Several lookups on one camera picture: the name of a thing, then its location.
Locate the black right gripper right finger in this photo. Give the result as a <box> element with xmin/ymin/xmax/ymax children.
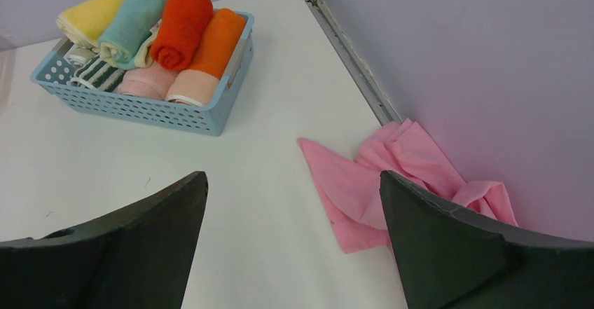
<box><xmin>380</xmin><ymin>171</ymin><xmax>593</xmax><ymax>308</ymax></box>

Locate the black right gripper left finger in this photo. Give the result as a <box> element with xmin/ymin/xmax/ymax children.
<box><xmin>1</xmin><ymin>171</ymin><xmax>208</xmax><ymax>308</ymax></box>

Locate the crumpled pink cloth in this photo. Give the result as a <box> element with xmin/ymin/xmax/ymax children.
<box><xmin>297</xmin><ymin>119</ymin><xmax>517</xmax><ymax>254</ymax></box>

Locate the blue perforated plastic basket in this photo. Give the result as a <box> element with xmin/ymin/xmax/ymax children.
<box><xmin>30</xmin><ymin>11</ymin><xmax>254</xmax><ymax>137</ymax></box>

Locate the pink rolled towel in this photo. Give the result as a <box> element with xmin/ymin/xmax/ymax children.
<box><xmin>114</xmin><ymin>62</ymin><xmax>179</xmax><ymax>101</ymax></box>

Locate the orange and peach rolled towel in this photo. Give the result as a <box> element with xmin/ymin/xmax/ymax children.
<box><xmin>165</xmin><ymin>8</ymin><xmax>247</xmax><ymax>107</ymax></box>

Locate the green white striped rolled towel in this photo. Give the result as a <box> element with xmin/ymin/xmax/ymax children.
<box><xmin>67</xmin><ymin>56</ymin><xmax>127</xmax><ymax>92</ymax></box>

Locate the grey white rolled towel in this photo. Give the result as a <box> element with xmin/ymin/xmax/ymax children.
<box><xmin>64</xmin><ymin>46</ymin><xmax>97</xmax><ymax>69</ymax></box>

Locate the teal rolled towel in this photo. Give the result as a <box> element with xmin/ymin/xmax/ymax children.
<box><xmin>99</xmin><ymin>0</ymin><xmax>167</xmax><ymax>70</ymax></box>

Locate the yellow rolled towel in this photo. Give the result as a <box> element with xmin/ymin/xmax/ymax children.
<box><xmin>56</xmin><ymin>0</ymin><xmax>124</xmax><ymax>50</ymax></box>

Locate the red-orange rolled towel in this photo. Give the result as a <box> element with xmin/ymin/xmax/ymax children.
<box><xmin>151</xmin><ymin>0</ymin><xmax>214</xmax><ymax>71</ymax></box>

